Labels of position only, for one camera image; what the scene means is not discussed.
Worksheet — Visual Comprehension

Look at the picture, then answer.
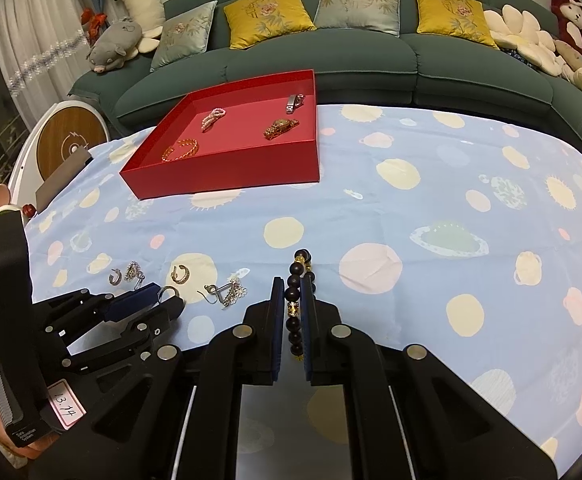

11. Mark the red jewelry tray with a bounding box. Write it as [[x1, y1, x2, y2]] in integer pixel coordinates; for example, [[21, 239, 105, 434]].
[[120, 70, 320, 200]]

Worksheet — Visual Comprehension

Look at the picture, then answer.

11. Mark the silver crystal charm pendant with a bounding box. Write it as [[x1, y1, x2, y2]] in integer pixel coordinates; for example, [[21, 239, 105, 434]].
[[124, 261, 146, 288]]

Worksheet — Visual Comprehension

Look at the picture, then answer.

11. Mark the silver infinity pendant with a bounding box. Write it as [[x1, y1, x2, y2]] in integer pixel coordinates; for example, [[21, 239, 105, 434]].
[[198, 278, 248, 309]]

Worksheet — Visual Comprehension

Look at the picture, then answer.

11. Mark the white flower cushion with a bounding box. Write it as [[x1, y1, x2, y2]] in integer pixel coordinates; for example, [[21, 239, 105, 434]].
[[484, 4, 564, 77]]

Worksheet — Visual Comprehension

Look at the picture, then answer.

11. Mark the red plush monkey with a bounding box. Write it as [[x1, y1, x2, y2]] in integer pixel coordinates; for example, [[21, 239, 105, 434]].
[[550, 0, 582, 54]]

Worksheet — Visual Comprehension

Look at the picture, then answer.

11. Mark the yellow floral cushion left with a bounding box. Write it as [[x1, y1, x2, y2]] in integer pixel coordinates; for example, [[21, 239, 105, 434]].
[[224, 0, 316, 50]]

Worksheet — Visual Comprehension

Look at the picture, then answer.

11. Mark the red orange plush toy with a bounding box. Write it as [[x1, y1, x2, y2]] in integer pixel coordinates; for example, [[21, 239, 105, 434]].
[[80, 8, 106, 47]]

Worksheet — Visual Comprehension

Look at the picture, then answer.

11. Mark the white pearl bracelet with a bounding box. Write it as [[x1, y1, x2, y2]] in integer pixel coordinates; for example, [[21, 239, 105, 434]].
[[200, 107, 228, 135]]

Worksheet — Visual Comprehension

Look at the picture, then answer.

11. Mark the grey floral cushion right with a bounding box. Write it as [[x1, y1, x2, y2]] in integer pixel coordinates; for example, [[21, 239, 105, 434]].
[[314, 0, 401, 37]]

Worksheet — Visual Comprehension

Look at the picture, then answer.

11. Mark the white sheer curtain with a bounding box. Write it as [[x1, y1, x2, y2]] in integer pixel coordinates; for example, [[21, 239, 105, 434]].
[[0, 0, 88, 128]]

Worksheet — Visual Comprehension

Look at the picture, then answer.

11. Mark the round wood-faced white appliance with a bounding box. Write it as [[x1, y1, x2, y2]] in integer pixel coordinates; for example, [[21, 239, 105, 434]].
[[8, 100, 110, 207]]

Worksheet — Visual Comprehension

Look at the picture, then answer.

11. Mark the brown cloth pouch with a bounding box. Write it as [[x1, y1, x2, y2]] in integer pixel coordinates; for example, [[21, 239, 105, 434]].
[[35, 146, 92, 214]]

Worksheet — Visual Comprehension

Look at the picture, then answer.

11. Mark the grey floral cushion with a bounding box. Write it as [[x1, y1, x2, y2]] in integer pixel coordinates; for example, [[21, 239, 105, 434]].
[[314, 0, 401, 37], [150, 0, 217, 73]]

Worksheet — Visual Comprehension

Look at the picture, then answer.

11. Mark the silver wristwatch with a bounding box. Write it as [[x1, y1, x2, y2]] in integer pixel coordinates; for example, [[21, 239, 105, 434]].
[[285, 93, 305, 115]]

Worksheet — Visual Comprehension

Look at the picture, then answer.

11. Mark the yellow floral cushion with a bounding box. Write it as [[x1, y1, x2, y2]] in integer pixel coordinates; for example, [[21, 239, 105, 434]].
[[224, 0, 316, 50], [416, 0, 498, 50]]

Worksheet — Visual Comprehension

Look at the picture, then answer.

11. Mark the dark green sectional sofa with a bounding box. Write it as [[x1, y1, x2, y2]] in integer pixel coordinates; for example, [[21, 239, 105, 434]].
[[70, 0, 582, 152]]

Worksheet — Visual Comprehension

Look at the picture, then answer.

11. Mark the gold chain bracelet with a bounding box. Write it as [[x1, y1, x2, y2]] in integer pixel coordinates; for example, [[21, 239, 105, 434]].
[[159, 136, 200, 163]]

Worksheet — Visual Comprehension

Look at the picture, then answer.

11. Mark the beige small pillow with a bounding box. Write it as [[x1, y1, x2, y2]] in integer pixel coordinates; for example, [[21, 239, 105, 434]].
[[554, 39, 582, 72]]

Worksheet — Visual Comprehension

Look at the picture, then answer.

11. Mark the person's left hand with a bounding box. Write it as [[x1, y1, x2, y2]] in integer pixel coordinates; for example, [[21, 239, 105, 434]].
[[0, 418, 60, 462]]

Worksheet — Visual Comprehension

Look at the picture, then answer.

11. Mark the grey plush pig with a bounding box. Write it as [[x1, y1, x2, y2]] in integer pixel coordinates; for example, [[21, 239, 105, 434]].
[[87, 16, 142, 74]]

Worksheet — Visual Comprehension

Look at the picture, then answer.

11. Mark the gold hoop earring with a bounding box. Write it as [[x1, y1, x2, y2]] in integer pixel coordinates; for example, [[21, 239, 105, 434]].
[[108, 269, 123, 286], [169, 263, 191, 285]]

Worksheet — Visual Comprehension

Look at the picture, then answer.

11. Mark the mouse-ear round mirror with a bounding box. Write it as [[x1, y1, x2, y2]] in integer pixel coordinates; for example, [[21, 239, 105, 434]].
[[0, 183, 37, 244]]

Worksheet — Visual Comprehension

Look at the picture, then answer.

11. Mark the gold wristwatch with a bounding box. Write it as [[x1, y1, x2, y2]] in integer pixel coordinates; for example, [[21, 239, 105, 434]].
[[264, 118, 300, 141]]

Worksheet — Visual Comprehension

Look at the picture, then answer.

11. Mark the grey floral cushion left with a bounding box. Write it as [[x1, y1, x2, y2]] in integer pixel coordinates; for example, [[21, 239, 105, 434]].
[[150, 0, 217, 73]]

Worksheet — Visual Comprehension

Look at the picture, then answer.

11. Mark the yellow floral cushion right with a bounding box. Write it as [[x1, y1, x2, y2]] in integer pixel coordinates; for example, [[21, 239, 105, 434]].
[[416, 0, 498, 50]]

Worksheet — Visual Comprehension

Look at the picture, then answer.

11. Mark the black bead bracelet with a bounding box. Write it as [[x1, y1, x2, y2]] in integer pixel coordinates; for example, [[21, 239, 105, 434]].
[[284, 247, 317, 362]]

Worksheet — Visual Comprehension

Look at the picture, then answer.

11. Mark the blue planet-print tablecloth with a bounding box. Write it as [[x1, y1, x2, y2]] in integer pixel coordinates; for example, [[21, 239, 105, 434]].
[[26, 105, 582, 472]]

